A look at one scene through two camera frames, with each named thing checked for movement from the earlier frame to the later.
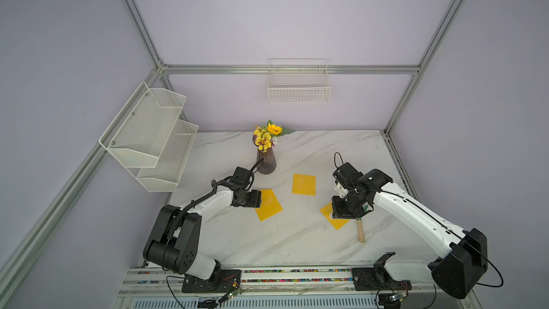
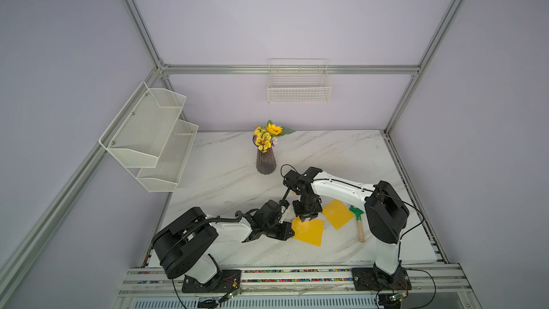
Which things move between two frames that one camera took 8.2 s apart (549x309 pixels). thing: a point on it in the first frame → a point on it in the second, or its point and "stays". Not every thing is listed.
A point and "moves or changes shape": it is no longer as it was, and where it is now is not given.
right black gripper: [340, 212] → [304, 214]
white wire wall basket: [294, 81] stays
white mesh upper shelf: [137, 134] stays
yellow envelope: [270, 206] moves or changes shape
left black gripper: [255, 199] → [283, 235]
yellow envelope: [337, 223] stays
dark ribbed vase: [269, 164] stays
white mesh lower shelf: [167, 172] stays
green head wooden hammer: [360, 230] stays
